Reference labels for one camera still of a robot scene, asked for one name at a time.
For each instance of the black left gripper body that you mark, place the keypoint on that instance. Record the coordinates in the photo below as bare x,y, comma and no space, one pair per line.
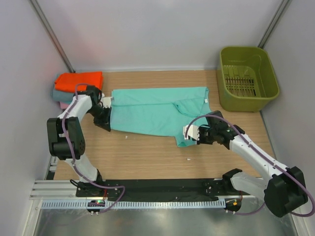
103,120

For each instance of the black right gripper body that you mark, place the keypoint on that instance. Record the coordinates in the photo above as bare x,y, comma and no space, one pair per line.
200,137

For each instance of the teal t shirt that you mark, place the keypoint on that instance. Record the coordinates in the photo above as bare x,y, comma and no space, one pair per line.
159,111

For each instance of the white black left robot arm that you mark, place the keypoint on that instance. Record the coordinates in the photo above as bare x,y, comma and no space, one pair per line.
65,136

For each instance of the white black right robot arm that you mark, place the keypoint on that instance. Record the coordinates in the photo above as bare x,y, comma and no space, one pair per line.
265,167

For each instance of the pink folded t shirt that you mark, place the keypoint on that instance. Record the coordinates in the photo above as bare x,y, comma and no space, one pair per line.
63,106

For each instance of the grey folded t shirt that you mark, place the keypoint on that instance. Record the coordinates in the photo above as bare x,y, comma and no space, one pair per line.
61,96

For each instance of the orange folded t shirt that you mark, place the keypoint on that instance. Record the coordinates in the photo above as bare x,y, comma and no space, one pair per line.
67,82

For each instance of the green plastic basket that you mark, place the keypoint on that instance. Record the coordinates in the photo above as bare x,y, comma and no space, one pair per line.
246,79

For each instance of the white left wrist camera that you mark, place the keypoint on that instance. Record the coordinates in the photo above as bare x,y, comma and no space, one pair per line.
106,101

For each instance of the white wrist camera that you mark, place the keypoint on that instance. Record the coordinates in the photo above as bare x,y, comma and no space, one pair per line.
191,132
106,101

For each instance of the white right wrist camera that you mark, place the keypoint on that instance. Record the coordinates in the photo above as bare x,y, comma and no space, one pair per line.
191,132

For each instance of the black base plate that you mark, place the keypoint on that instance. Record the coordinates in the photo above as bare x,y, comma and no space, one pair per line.
158,190

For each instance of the white slotted cable duct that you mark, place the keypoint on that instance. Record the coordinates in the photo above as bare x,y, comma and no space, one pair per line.
97,204

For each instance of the aluminium frame rail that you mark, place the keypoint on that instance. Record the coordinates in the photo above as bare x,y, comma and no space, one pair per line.
54,188

